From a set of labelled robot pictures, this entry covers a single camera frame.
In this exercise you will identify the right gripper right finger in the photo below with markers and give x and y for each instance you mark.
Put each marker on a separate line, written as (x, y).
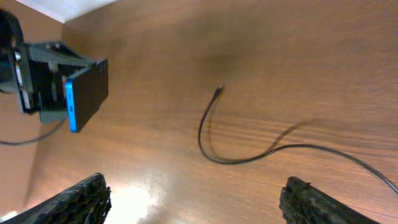
(302, 203)

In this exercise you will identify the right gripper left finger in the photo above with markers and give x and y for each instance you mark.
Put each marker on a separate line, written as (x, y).
(88, 201)

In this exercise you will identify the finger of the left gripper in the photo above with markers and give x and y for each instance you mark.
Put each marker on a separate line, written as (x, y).
(57, 52)
(49, 116)

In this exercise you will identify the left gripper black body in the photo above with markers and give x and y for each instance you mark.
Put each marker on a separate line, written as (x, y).
(38, 85)

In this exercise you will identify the blue Galaxy smartphone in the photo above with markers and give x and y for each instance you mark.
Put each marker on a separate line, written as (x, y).
(86, 90)

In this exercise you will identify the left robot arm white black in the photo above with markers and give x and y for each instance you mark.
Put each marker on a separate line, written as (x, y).
(11, 34)

